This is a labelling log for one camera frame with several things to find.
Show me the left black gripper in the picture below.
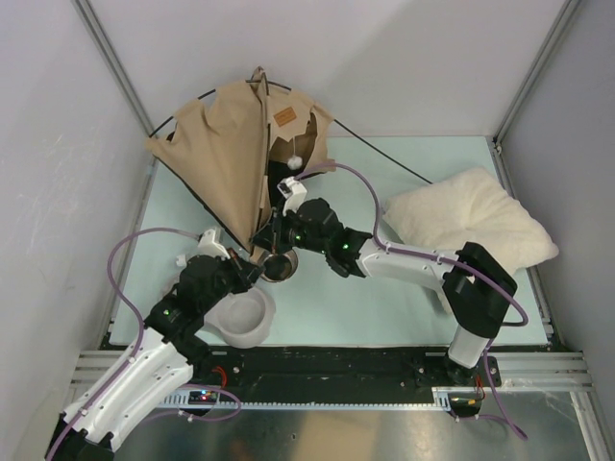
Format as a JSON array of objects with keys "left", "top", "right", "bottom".
[{"left": 201, "top": 248, "right": 265, "bottom": 312}]

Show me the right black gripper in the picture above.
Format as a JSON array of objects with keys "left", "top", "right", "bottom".
[{"left": 252, "top": 204, "right": 330, "bottom": 254}]

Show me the black tent pole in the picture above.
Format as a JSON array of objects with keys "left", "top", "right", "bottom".
[
  {"left": 159, "top": 77, "right": 431, "bottom": 183},
  {"left": 254, "top": 66, "right": 270, "bottom": 226}
]

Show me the beige fabric pet tent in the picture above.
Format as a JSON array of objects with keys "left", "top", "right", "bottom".
[{"left": 145, "top": 90, "right": 329, "bottom": 252}]

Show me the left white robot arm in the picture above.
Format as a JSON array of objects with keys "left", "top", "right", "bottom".
[{"left": 45, "top": 252, "right": 263, "bottom": 460}]

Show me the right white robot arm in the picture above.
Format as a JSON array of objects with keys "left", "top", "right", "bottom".
[{"left": 252, "top": 199, "right": 518, "bottom": 385}]

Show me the steel pet bowl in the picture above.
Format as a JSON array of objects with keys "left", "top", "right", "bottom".
[{"left": 259, "top": 250, "right": 299, "bottom": 283}]

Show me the grey double pet feeder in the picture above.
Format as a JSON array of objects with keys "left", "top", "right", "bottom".
[{"left": 204, "top": 287, "right": 276, "bottom": 349}]

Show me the clear water bottle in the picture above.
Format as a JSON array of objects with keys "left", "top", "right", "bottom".
[{"left": 175, "top": 254, "right": 191, "bottom": 268}]

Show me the white pompom toy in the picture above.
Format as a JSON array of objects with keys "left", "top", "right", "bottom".
[{"left": 287, "top": 155, "right": 303, "bottom": 170}]

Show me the white fluffy pillow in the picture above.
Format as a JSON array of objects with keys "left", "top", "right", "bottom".
[{"left": 382, "top": 166, "right": 561, "bottom": 316}]

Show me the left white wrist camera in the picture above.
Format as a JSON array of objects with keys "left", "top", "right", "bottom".
[{"left": 196, "top": 228, "right": 230, "bottom": 259}]

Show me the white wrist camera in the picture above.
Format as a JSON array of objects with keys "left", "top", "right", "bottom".
[
  {"left": 277, "top": 177, "right": 308, "bottom": 216},
  {"left": 196, "top": 228, "right": 230, "bottom": 259}
]

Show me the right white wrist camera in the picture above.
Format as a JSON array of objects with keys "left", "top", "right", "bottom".
[{"left": 277, "top": 177, "right": 308, "bottom": 216}]

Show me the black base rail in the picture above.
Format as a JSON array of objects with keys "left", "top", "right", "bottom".
[{"left": 191, "top": 343, "right": 462, "bottom": 404}]

